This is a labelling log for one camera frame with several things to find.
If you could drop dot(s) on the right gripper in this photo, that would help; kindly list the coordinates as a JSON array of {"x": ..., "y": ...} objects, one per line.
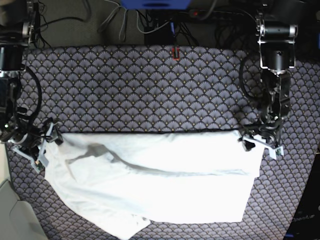
[{"x": 31, "y": 144}]

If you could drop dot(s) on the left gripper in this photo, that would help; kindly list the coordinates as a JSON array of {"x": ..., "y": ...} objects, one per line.
[{"x": 271, "y": 131}]

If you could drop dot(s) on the white T-shirt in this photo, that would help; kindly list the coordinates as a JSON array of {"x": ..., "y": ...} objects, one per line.
[{"x": 123, "y": 182}]

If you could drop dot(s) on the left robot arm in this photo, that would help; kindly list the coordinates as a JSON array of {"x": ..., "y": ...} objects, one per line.
[{"x": 277, "y": 29}]

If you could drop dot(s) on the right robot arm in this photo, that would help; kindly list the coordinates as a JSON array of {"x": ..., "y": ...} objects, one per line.
[{"x": 19, "y": 26}]

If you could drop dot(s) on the grey plastic bin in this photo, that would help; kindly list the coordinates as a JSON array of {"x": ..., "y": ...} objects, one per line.
[{"x": 17, "y": 217}]

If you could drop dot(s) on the patterned fan-print table cloth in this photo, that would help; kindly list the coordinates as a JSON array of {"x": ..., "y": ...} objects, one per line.
[{"x": 143, "y": 89}]

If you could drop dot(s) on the red clip on cloth edge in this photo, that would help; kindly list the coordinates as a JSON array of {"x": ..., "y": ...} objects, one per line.
[{"x": 176, "y": 53}]

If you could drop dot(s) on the black adapter box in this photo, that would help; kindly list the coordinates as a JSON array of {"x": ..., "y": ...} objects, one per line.
[{"x": 163, "y": 36}]

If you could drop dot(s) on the black power strip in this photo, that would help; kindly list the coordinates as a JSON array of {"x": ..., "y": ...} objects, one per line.
[{"x": 202, "y": 15}]

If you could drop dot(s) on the blue box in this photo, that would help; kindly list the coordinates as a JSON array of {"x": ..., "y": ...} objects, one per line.
[{"x": 156, "y": 4}]

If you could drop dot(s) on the black OpenArm base plate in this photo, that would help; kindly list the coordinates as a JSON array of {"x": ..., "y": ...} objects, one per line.
[{"x": 305, "y": 224}]

